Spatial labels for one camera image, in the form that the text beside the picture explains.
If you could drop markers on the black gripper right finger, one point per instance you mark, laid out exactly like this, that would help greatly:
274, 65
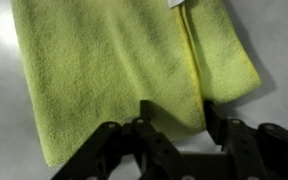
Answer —
244, 143

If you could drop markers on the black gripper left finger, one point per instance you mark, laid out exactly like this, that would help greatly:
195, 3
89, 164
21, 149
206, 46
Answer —
157, 146

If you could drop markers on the yellow-green microfiber towel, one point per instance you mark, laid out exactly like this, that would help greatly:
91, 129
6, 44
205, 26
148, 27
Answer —
110, 66

